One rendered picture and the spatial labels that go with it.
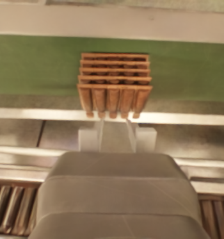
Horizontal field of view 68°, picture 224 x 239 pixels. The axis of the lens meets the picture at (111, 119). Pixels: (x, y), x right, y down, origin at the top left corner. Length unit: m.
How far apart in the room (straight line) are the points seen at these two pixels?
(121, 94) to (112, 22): 0.11
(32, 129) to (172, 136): 0.37
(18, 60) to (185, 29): 0.27
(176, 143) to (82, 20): 0.34
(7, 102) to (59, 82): 0.13
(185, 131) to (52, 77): 0.35
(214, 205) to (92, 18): 0.36
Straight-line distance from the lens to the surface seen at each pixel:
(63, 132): 0.45
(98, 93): 0.24
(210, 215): 0.34
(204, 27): 0.31
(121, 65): 0.27
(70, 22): 0.29
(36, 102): 0.40
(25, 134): 0.48
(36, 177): 0.31
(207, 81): 0.37
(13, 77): 0.38
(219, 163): 0.29
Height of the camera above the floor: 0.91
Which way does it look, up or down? 29 degrees down
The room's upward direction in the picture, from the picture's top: 176 degrees counter-clockwise
